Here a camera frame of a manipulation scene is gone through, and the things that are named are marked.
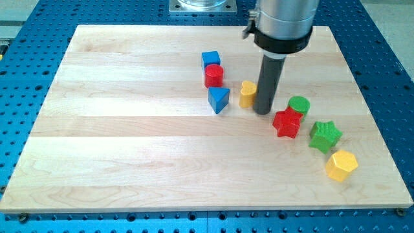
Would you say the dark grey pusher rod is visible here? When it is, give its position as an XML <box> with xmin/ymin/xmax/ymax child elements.
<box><xmin>253</xmin><ymin>54</ymin><xmax>286</xmax><ymax>115</ymax></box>

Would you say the green cylinder block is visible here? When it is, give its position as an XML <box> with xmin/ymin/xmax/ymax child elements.
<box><xmin>288</xmin><ymin>96</ymin><xmax>311</xmax><ymax>122</ymax></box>

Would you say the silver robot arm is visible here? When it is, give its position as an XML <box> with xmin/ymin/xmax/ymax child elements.
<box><xmin>242</xmin><ymin>0</ymin><xmax>320</xmax><ymax>60</ymax></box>

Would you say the red star block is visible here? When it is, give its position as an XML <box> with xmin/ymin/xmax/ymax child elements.
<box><xmin>272</xmin><ymin>107</ymin><xmax>303</xmax><ymax>139</ymax></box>

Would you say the green star block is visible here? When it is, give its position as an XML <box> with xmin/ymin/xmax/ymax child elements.
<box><xmin>309</xmin><ymin>121</ymin><xmax>343</xmax><ymax>154</ymax></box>

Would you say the blue triangle block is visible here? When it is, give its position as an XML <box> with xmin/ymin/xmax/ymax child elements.
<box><xmin>208</xmin><ymin>87</ymin><xmax>230</xmax><ymax>114</ymax></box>

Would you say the red cylinder block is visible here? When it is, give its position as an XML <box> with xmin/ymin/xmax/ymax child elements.
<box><xmin>204</xmin><ymin>64</ymin><xmax>224</xmax><ymax>88</ymax></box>

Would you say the yellow heart block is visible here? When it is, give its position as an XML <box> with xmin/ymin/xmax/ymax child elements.
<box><xmin>239</xmin><ymin>80</ymin><xmax>257</xmax><ymax>108</ymax></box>

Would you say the blue cube block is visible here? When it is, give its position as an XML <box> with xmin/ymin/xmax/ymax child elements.
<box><xmin>201</xmin><ymin>50</ymin><xmax>221</xmax><ymax>71</ymax></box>

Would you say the light wooden board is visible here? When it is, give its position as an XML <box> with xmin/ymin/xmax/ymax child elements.
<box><xmin>1</xmin><ymin>25</ymin><xmax>413</xmax><ymax>214</ymax></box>

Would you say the yellow hexagon block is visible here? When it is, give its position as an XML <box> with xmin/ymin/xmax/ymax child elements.
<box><xmin>325</xmin><ymin>150</ymin><xmax>358</xmax><ymax>182</ymax></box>

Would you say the blue perforated metal table plate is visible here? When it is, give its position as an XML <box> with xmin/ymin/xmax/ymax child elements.
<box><xmin>1</xmin><ymin>0</ymin><xmax>413</xmax><ymax>232</ymax></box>

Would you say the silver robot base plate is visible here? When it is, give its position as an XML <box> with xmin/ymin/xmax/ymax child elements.
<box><xmin>169</xmin><ymin>0</ymin><xmax>237</xmax><ymax>13</ymax></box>

